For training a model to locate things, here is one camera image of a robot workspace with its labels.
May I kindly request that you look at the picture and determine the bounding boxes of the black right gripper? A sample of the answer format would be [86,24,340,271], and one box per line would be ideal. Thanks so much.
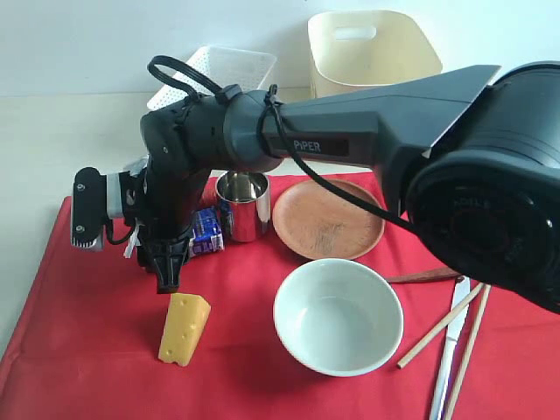
[130,161,210,294]

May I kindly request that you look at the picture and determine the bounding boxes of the blue white milk carton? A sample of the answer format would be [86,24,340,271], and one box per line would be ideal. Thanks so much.
[189,206,225,257]

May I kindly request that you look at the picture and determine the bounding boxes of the yellow cheese wedge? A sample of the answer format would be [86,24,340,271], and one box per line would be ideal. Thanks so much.
[158,293,211,367]

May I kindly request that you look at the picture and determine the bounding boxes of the red sausage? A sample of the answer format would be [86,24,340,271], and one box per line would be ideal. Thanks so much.
[198,191,217,210]

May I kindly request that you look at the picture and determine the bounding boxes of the stainless steel cup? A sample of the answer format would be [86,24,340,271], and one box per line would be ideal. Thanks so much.
[215,171,271,242]

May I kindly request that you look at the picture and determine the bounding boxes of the red scalloped table cloth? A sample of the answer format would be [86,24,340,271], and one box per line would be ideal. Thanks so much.
[1,197,559,419]

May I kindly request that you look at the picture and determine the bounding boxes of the brown wooden plate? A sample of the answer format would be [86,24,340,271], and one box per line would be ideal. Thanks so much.
[272,180,385,260]

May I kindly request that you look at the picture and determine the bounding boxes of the pale green ceramic bowl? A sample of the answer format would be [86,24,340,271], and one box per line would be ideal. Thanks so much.
[273,258,403,377]

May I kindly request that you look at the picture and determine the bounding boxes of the white perforated plastic basket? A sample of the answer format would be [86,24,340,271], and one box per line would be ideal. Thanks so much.
[147,45,277,110]

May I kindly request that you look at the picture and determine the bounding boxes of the brown wooden spoon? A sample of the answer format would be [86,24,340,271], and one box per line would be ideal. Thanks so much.
[385,267,460,284]

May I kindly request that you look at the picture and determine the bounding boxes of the left wooden chopstick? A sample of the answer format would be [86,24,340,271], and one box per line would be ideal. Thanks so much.
[397,283,483,368]

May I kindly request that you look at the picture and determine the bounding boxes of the wooden chopstick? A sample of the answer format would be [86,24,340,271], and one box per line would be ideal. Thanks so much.
[397,283,483,368]
[444,284,491,420]

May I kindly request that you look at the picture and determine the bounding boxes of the cream plastic bin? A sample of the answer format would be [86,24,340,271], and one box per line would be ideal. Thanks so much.
[308,10,443,98]

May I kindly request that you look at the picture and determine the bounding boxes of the silver table knife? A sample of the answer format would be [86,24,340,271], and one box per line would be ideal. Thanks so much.
[429,276,471,420]

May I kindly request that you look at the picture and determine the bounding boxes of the right wooden chopstick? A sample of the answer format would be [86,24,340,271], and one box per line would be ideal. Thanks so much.
[444,284,491,420]

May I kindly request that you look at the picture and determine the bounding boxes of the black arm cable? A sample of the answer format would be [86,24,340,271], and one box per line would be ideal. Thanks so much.
[147,55,417,231]

